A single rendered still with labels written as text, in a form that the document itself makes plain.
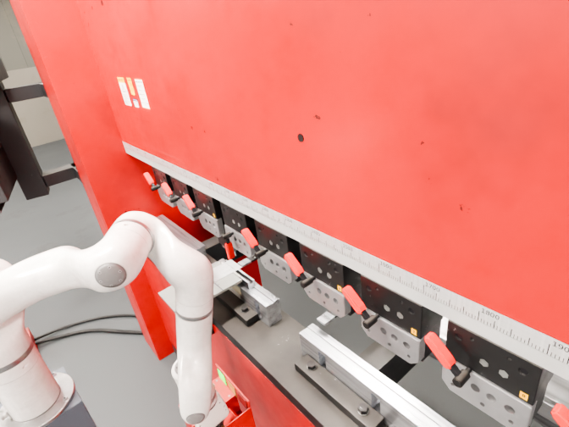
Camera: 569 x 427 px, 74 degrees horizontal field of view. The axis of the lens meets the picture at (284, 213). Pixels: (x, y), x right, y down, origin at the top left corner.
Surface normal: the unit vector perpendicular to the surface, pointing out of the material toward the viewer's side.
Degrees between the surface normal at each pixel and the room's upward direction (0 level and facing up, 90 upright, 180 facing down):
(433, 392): 0
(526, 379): 90
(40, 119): 90
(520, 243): 90
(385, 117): 90
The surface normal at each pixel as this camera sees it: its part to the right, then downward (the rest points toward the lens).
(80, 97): 0.63, 0.29
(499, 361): -0.76, 0.38
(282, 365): -0.12, -0.88
